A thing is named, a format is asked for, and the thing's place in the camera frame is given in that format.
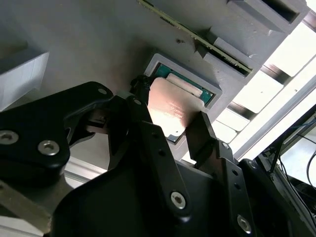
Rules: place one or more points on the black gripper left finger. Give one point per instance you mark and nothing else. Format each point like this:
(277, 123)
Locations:
(37, 123)

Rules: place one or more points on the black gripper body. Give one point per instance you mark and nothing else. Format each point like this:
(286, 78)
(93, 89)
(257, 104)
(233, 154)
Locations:
(111, 202)

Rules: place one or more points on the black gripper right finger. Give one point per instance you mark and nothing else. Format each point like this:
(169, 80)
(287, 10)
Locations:
(200, 138)

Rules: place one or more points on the silver CPU green board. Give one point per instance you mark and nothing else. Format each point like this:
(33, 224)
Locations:
(170, 106)

